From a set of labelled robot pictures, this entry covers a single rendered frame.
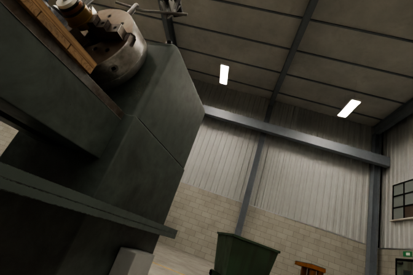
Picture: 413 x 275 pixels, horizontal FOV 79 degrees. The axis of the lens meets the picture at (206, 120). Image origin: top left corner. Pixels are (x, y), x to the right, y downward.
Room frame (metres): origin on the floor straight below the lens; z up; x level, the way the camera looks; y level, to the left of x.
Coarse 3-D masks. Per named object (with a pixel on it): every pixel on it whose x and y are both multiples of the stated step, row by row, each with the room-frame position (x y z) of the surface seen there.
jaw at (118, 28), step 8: (96, 16) 0.70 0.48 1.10; (88, 24) 0.71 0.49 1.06; (96, 24) 0.71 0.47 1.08; (104, 24) 0.71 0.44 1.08; (112, 24) 0.72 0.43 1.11; (120, 24) 0.71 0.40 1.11; (96, 32) 0.74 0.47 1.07; (104, 32) 0.73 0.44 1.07; (112, 32) 0.72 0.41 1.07; (120, 32) 0.72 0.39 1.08; (104, 40) 0.78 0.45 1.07; (112, 40) 0.76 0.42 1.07; (120, 40) 0.75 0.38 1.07; (128, 40) 0.75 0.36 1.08
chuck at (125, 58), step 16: (112, 16) 0.79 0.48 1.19; (128, 16) 0.76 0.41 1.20; (128, 32) 0.75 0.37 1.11; (96, 48) 0.78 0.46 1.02; (112, 48) 0.75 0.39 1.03; (128, 48) 0.76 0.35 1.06; (96, 64) 0.76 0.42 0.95; (112, 64) 0.78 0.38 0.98; (128, 64) 0.81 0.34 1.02; (96, 80) 0.84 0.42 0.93
